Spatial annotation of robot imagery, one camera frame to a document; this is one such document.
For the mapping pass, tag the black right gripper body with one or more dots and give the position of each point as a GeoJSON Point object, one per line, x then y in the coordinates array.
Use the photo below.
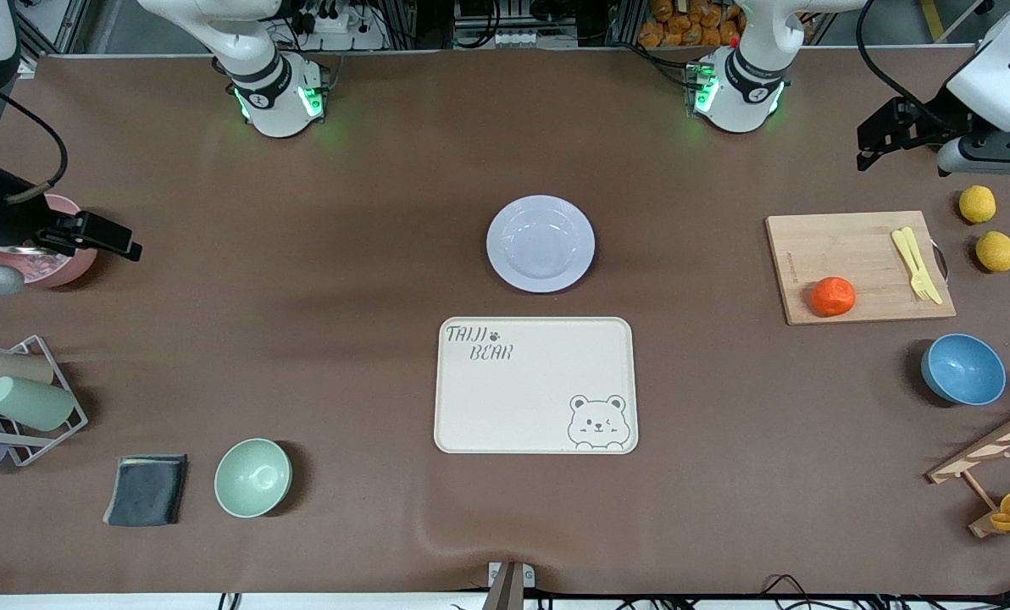
{"type": "Point", "coordinates": [12, 212]}

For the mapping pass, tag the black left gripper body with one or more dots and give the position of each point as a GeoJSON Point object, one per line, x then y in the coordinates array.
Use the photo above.
{"type": "Point", "coordinates": [935, 117]}

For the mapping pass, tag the orange fruit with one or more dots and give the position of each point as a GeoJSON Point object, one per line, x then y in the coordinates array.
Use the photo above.
{"type": "Point", "coordinates": [833, 296]}

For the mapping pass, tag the white round plate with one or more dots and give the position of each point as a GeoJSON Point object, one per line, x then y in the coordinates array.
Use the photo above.
{"type": "Point", "coordinates": [541, 244]}

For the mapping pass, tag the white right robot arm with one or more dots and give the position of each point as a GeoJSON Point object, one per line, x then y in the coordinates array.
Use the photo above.
{"type": "Point", "coordinates": [276, 102]}

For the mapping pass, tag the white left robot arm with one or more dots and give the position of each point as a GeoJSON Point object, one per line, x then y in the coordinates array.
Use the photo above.
{"type": "Point", "coordinates": [746, 93]}

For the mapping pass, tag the pink bowl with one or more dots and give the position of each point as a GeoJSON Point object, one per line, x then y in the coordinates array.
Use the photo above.
{"type": "Point", "coordinates": [77, 263]}

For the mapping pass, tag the yellow lemon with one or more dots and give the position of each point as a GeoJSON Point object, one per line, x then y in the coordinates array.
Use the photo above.
{"type": "Point", "coordinates": [996, 252]}
{"type": "Point", "coordinates": [977, 204]}

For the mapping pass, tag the wooden cutting board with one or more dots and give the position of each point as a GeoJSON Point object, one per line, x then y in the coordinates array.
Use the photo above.
{"type": "Point", "coordinates": [844, 254]}

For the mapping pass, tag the yellow plastic fork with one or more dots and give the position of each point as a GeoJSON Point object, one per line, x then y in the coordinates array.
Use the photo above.
{"type": "Point", "coordinates": [906, 254]}

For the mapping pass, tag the yellow plastic knife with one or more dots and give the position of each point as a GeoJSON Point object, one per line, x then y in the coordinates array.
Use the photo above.
{"type": "Point", "coordinates": [922, 264]}

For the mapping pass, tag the beige cup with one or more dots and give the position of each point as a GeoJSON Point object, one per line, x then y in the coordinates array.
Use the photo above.
{"type": "Point", "coordinates": [13, 368]}

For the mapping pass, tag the mint green cup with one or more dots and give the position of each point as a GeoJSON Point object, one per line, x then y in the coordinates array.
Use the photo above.
{"type": "Point", "coordinates": [30, 403]}

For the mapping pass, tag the bag of orange bread rolls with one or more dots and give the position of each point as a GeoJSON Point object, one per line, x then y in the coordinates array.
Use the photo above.
{"type": "Point", "coordinates": [691, 25]}

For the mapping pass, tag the blue bowl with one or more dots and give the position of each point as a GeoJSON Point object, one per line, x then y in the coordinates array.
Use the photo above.
{"type": "Point", "coordinates": [962, 369]}

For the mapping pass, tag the dark grey folded cloth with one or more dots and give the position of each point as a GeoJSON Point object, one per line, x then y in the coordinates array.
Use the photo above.
{"type": "Point", "coordinates": [145, 490]}

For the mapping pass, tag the pale green bowl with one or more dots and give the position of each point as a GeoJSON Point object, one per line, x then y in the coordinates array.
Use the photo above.
{"type": "Point", "coordinates": [252, 477]}

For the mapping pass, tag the brown table cover mat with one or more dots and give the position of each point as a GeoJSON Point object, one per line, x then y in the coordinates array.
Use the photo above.
{"type": "Point", "coordinates": [386, 212]}

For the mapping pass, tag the white power strip with plugs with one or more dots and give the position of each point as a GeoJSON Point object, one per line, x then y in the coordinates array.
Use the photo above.
{"type": "Point", "coordinates": [344, 34]}

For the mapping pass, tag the wooden drying rack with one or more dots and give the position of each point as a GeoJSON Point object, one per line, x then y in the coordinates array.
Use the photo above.
{"type": "Point", "coordinates": [979, 453]}

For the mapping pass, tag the white socket strip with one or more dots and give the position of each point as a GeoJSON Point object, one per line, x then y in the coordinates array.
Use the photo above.
{"type": "Point", "coordinates": [492, 39]}

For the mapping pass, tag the cream bear print tray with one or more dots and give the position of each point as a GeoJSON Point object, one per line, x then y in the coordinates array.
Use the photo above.
{"type": "Point", "coordinates": [522, 398]}

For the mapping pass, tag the metal table edge clamp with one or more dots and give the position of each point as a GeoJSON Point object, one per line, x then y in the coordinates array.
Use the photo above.
{"type": "Point", "coordinates": [507, 585]}

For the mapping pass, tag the aluminium frame post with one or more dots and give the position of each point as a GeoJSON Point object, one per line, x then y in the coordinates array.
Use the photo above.
{"type": "Point", "coordinates": [52, 25]}

